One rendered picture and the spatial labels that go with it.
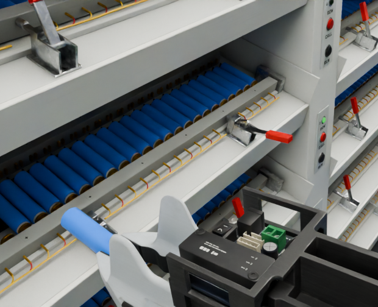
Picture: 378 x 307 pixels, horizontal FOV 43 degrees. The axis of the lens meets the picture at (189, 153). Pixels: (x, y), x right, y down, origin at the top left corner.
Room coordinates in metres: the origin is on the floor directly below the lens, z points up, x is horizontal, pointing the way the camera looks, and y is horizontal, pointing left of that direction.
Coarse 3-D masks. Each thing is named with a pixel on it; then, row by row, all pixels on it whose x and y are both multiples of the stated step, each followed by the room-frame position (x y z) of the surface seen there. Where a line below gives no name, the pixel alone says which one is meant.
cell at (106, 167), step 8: (80, 144) 0.52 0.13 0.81; (80, 152) 0.51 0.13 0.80; (88, 152) 0.51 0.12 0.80; (88, 160) 0.50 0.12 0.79; (96, 160) 0.50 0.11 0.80; (104, 160) 0.50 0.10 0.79; (96, 168) 0.49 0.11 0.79; (104, 168) 0.48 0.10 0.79; (112, 168) 0.49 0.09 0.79; (104, 176) 0.48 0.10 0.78
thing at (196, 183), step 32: (256, 64) 0.76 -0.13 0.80; (288, 64) 0.72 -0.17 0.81; (160, 96) 0.67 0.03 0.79; (288, 96) 0.71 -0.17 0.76; (288, 128) 0.65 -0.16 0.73; (192, 160) 0.54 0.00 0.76; (224, 160) 0.54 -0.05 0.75; (256, 160) 0.60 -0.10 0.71; (160, 192) 0.47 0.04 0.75; (192, 192) 0.48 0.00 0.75; (32, 224) 0.41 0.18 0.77; (128, 224) 0.42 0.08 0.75; (64, 256) 0.37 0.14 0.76; (0, 288) 0.33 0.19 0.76; (32, 288) 0.34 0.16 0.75; (64, 288) 0.34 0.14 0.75; (96, 288) 0.37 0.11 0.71
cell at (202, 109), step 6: (174, 90) 0.66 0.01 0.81; (174, 96) 0.65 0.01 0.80; (180, 96) 0.65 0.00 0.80; (186, 96) 0.64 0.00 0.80; (186, 102) 0.64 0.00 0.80; (192, 102) 0.63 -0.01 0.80; (198, 102) 0.63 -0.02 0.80; (192, 108) 0.63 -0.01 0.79; (198, 108) 0.62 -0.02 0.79; (204, 108) 0.62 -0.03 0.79
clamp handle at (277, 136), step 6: (246, 126) 0.58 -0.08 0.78; (252, 132) 0.57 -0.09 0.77; (258, 132) 0.57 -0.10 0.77; (264, 132) 0.56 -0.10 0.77; (270, 132) 0.56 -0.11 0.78; (276, 132) 0.55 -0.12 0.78; (270, 138) 0.55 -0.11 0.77; (276, 138) 0.54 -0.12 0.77; (282, 138) 0.54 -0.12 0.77; (288, 138) 0.53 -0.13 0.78
